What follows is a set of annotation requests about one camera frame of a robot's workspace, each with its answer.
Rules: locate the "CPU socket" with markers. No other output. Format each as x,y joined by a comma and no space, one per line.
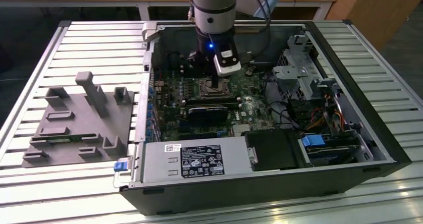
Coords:
228,93

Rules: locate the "green motherboard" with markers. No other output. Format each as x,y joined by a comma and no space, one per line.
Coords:
256,102

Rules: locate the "grey metal drive cage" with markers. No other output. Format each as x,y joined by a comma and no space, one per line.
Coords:
291,75

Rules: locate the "black expansion card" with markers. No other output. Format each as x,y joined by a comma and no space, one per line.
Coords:
208,116

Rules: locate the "silver chipset heatsink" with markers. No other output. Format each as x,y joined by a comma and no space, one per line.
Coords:
239,129

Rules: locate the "black disk bay block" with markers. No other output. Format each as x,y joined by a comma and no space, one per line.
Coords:
274,149

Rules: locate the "silver power supply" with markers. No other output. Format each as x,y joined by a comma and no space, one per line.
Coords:
159,159

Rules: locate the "blue disk carrier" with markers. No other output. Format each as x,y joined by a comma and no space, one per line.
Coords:
312,141

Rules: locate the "grey parts rack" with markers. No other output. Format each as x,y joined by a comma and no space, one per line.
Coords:
83,134

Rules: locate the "wooden cabinet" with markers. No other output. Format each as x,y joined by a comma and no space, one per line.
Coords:
386,11

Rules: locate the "green RAM stick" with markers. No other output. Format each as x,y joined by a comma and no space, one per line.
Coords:
72,139

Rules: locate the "blue case latch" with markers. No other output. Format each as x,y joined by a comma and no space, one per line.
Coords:
119,166

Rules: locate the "black PC case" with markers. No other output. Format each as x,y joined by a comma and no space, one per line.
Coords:
247,196

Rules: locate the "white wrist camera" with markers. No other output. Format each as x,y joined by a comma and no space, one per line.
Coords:
228,65

